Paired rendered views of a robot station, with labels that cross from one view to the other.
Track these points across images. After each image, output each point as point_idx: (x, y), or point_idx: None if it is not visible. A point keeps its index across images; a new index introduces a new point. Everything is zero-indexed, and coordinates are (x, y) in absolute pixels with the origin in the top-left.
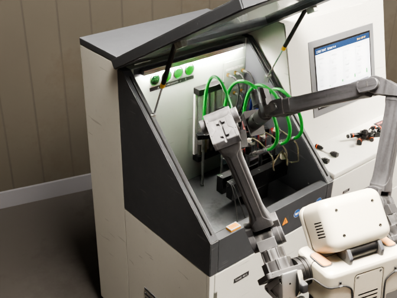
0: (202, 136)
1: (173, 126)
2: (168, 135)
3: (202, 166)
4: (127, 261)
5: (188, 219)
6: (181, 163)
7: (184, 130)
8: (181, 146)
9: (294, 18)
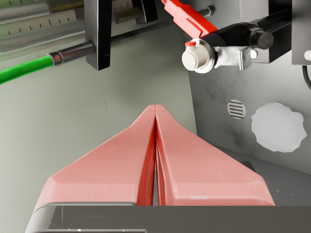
0: (102, 57)
1: (64, 115)
2: (88, 124)
3: (175, 24)
4: None
5: None
6: (149, 56)
7: (76, 72)
8: (115, 70)
9: None
